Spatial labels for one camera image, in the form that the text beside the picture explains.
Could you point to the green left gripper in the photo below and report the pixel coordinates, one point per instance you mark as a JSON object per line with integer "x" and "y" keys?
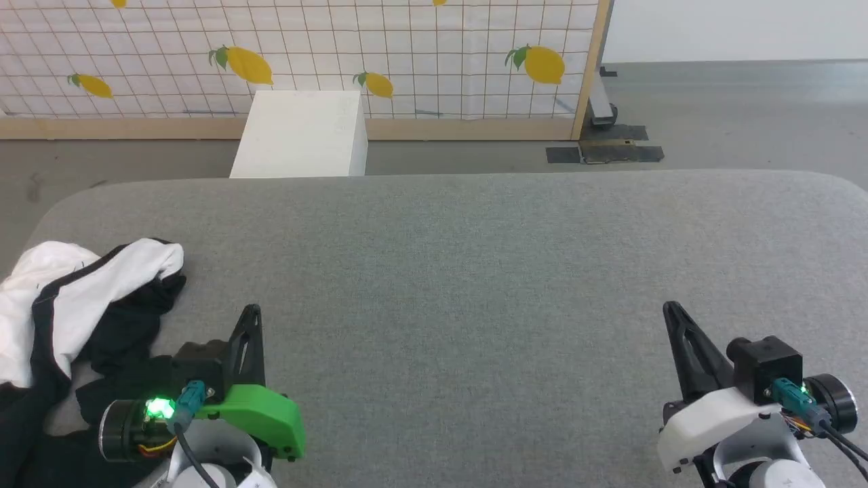
{"x": 264, "y": 410}

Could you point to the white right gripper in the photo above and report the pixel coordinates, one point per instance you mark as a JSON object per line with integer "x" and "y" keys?
{"x": 712, "y": 420}

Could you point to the white shirt with black sleeves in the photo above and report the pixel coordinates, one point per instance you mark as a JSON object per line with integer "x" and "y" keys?
{"x": 102, "y": 291}

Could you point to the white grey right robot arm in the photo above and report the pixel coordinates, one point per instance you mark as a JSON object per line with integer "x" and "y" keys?
{"x": 831, "y": 400}

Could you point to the white rectangular box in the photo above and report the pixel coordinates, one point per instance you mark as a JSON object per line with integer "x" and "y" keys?
{"x": 298, "y": 135}

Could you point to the grey fabric sofa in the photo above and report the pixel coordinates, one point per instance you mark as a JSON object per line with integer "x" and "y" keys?
{"x": 475, "y": 285}

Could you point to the grey metal partition foot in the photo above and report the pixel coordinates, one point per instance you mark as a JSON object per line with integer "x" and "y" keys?
{"x": 600, "y": 108}

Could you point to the lemon print partition screen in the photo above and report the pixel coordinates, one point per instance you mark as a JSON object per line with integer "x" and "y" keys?
{"x": 420, "y": 41}

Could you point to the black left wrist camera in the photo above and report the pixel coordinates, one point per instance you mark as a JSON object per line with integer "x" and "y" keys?
{"x": 198, "y": 366}

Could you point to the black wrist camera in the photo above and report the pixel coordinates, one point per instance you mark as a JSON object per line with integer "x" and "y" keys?
{"x": 198, "y": 366}
{"x": 766, "y": 366}

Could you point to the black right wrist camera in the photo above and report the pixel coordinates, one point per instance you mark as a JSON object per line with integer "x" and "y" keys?
{"x": 766, "y": 366}

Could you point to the black floor base plate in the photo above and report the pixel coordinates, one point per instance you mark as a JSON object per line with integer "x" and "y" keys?
{"x": 641, "y": 154}

